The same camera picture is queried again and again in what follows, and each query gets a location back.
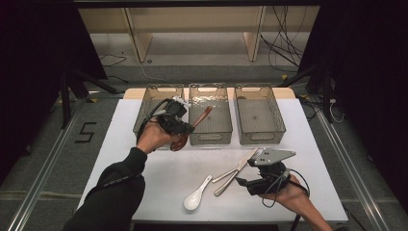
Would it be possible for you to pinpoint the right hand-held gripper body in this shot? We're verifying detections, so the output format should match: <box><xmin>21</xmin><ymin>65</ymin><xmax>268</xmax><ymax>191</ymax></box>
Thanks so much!
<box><xmin>246</xmin><ymin>147</ymin><xmax>296</xmax><ymax>196</ymax></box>

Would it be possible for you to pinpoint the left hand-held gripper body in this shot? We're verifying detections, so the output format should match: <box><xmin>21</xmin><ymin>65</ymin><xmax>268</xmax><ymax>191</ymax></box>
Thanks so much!
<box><xmin>156</xmin><ymin>95</ymin><xmax>191</xmax><ymax>133</ymax></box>

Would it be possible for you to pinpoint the metal table knife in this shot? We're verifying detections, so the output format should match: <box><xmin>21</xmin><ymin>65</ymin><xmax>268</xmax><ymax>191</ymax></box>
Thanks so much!
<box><xmin>214</xmin><ymin>147</ymin><xmax>260</xmax><ymax>197</ymax></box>

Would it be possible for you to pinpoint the metal fork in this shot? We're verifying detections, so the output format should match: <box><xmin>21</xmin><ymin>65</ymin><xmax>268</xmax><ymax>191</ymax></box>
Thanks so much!
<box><xmin>211</xmin><ymin>150</ymin><xmax>263</xmax><ymax>184</ymax></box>

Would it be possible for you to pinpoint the brown wooden spoon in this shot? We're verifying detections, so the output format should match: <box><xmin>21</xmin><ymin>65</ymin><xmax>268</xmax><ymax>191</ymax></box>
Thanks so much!
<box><xmin>169</xmin><ymin>105</ymin><xmax>214</xmax><ymax>152</ymax></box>

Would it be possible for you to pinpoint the grey clear plastic bin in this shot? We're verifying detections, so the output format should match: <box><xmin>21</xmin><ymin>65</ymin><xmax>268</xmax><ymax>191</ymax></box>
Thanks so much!
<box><xmin>234</xmin><ymin>84</ymin><xmax>287</xmax><ymax>145</ymax></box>
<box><xmin>132</xmin><ymin>84</ymin><xmax>185</xmax><ymax>146</ymax></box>
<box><xmin>188</xmin><ymin>82</ymin><xmax>234</xmax><ymax>146</ymax></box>

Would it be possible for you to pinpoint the white ceramic spoon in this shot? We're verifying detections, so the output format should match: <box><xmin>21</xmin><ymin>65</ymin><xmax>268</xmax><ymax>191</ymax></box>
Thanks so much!
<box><xmin>183</xmin><ymin>174</ymin><xmax>214</xmax><ymax>212</ymax></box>

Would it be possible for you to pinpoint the person's left hand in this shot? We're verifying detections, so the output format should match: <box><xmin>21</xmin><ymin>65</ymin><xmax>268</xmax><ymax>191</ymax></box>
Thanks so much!
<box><xmin>136</xmin><ymin>117</ymin><xmax>176</xmax><ymax>155</ymax></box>

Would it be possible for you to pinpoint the person's right hand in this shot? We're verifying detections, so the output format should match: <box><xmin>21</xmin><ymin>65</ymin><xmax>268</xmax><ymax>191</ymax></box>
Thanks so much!
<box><xmin>260</xmin><ymin>183</ymin><xmax>312</xmax><ymax>215</ymax></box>

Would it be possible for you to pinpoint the white table cover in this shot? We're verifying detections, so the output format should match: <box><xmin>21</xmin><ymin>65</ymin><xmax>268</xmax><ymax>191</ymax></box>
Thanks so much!
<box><xmin>73</xmin><ymin>97</ymin><xmax>349</xmax><ymax>224</ymax></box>

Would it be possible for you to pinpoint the black metal stand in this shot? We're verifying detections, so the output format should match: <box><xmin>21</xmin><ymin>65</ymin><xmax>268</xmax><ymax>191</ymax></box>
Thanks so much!
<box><xmin>59</xmin><ymin>65</ymin><xmax>119</xmax><ymax>129</ymax></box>
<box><xmin>277</xmin><ymin>61</ymin><xmax>335</xmax><ymax>124</ymax></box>

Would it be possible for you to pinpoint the beige wooden desk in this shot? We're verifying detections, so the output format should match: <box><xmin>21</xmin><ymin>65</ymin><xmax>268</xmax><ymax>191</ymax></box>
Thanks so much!
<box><xmin>76</xmin><ymin>6</ymin><xmax>321</xmax><ymax>64</ymax></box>

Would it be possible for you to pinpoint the black curtain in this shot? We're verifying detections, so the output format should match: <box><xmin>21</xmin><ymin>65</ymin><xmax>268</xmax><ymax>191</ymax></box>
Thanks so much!
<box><xmin>0</xmin><ymin>0</ymin><xmax>107</xmax><ymax>187</ymax></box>
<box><xmin>297</xmin><ymin>0</ymin><xmax>408</xmax><ymax>213</ymax></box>

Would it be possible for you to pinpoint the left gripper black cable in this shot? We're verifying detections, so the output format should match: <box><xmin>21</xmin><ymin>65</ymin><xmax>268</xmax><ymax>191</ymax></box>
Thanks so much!
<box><xmin>92</xmin><ymin>98</ymin><xmax>171</xmax><ymax>193</ymax></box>

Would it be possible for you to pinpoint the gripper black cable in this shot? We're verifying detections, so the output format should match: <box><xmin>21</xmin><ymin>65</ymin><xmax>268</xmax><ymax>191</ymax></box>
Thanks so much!
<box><xmin>92</xmin><ymin>98</ymin><xmax>171</xmax><ymax>193</ymax></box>
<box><xmin>261</xmin><ymin>167</ymin><xmax>312</xmax><ymax>231</ymax></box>

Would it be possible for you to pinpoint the white floor cable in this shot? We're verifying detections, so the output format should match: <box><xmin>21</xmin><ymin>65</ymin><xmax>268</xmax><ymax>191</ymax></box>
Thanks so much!
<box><xmin>138</xmin><ymin>61</ymin><xmax>181</xmax><ymax>85</ymax></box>

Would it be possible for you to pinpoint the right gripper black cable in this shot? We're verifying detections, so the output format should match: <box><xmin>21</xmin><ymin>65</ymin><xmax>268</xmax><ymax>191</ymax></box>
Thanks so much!
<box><xmin>261</xmin><ymin>167</ymin><xmax>312</xmax><ymax>231</ymax></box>

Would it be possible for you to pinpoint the black floor cable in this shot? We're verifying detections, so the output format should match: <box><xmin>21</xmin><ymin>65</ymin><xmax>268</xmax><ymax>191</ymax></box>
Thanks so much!
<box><xmin>96</xmin><ymin>52</ymin><xmax>128</xmax><ymax>67</ymax></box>

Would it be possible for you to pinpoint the metal floor rail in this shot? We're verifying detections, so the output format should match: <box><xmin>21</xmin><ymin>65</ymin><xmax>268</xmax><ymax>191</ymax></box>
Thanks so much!
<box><xmin>6</xmin><ymin>99</ymin><xmax>88</xmax><ymax>231</ymax></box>
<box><xmin>316</xmin><ymin>109</ymin><xmax>391</xmax><ymax>231</ymax></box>

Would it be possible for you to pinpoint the bundle of black cables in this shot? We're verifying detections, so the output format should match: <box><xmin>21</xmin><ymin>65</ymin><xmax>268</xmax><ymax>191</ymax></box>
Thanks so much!
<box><xmin>259</xmin><ymin>6</ymin><xmax>306</xmax><ymax>73</ymax></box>

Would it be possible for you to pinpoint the black frame bar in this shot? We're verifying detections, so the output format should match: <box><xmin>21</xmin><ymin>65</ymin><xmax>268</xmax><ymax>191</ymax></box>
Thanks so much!
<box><xmin>71</xmin><ymin>0</ymin><xmax>323</xmax><ymax>9</ymax></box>

